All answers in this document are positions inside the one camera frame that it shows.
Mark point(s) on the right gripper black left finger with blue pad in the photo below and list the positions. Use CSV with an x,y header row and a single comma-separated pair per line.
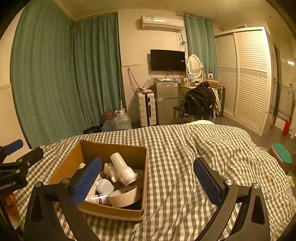
x,y
42,222

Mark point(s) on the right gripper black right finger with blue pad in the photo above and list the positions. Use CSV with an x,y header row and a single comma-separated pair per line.
x,y
252,221

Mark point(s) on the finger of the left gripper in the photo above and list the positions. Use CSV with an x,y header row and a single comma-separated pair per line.
x,y
7,150
22,164

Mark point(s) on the white cream tube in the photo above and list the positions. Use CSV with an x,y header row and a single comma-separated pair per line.
x,y
98,199

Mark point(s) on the small white jar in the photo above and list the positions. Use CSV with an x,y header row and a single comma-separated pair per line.
x,y
104,186

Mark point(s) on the white tape roll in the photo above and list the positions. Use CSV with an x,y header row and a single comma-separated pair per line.
x,y
125,196

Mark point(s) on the white bear figurine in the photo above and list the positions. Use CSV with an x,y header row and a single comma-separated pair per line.
x,y
111,172

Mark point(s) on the white plastic bottle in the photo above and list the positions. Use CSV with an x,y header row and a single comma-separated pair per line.
x,y
125,173

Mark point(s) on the brown cardboard box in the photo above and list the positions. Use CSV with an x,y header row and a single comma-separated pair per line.
x,y
134,156

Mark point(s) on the green topped stool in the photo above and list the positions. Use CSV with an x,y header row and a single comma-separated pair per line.
x,y
282,156

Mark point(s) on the red fire extinguisher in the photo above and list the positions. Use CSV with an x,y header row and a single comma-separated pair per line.
x,y
286,128

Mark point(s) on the green curtain left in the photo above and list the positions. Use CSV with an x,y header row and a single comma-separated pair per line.
x,y
65,75

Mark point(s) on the green curtain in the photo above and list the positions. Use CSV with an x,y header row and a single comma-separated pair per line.
x,y
201,42
65,75

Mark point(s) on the clear water jug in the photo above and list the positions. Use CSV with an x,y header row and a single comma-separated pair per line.
x,y
122,121

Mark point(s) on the black jacket on chair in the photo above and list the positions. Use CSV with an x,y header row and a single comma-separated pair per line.
x,y
198,102

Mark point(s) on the white suitcase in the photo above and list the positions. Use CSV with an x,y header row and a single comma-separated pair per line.
x,y
146,109

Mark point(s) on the silver mini fridge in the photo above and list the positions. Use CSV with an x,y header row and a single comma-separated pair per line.
x,y
166,94

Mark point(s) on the white louvered wardrobe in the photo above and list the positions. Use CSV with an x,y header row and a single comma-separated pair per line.
x,y
245,70

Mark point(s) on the white oval vanity mirror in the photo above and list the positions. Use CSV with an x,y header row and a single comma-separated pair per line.
x,y
194,67

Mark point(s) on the green curtain right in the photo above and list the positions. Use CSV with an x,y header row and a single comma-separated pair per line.
x,y
201,42

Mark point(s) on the white air conditioner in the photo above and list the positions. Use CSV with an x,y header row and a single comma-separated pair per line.
x,y
161,23

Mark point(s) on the black wall television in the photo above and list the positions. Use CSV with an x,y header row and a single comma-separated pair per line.
x,y
167,60

